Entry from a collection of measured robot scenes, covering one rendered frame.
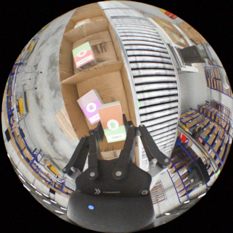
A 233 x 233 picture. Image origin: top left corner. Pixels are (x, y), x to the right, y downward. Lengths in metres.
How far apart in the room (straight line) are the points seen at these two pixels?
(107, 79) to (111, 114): 0.30
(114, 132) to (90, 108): 0.24
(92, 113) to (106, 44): 0.46
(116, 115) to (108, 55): 0.40
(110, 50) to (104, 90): 0.27
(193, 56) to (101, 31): 0.88
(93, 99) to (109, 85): 0.13
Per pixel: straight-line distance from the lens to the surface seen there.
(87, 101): 0.41
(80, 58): 0.47
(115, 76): 0.46
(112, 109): 0.18
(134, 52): 0.70
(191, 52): 1.00
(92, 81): 0.47
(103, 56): 0.50
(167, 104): 0.77
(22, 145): 4.27
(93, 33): 0.67
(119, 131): 0.20
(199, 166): 0.69
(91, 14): 0.96
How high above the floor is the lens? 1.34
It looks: 70 degrees down
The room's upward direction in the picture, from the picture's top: 175 degrees clockwise
